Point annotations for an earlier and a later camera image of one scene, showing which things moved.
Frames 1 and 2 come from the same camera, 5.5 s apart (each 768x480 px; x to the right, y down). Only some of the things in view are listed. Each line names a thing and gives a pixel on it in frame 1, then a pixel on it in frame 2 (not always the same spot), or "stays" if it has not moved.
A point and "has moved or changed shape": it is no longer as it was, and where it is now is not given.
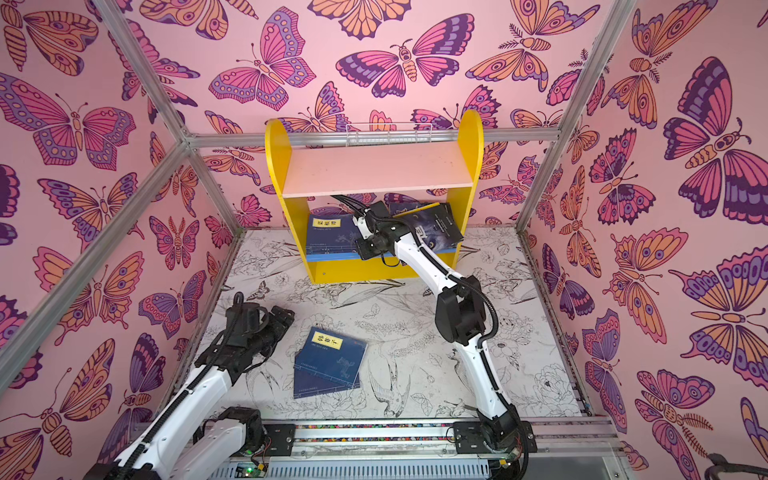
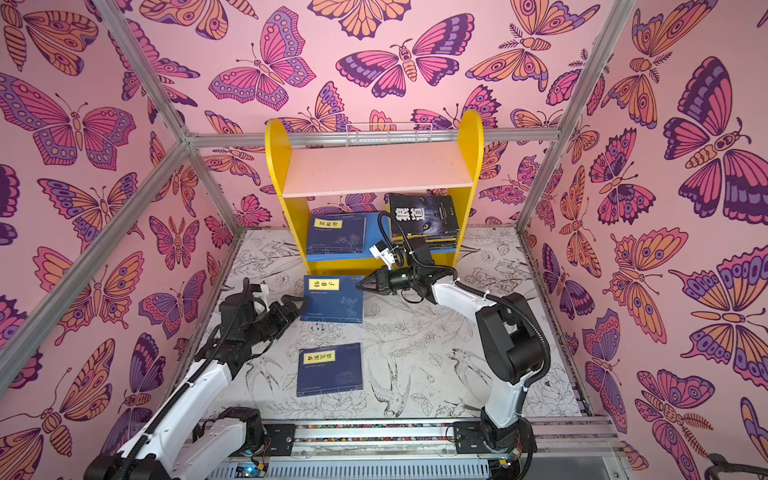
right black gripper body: (396, 212) → (387, 281)
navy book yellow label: (331, 237) stays
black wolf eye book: (436, 225) has moved or changed shape
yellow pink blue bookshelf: (352, 206) stays
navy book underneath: (331, 356) → (332, 298)
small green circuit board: (251, 470) stays
